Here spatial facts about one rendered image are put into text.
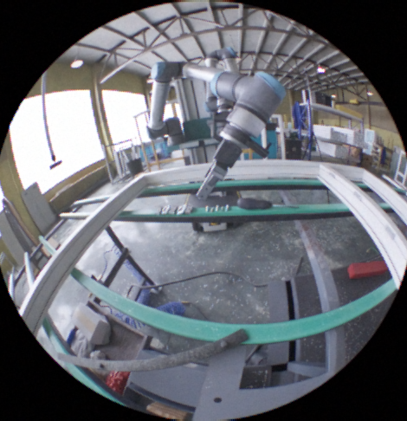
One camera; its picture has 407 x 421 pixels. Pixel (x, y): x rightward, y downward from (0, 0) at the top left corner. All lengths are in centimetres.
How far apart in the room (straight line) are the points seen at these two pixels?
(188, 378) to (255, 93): 69
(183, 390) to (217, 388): 20
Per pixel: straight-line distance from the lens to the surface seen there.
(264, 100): 34
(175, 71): 92
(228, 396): 27
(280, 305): 59
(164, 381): 47
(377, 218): 54
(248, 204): 40
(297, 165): 74
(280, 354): 58
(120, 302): 33
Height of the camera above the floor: 111
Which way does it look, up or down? 33 degrees down
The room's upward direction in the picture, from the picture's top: 12 degrees counter-clockwise
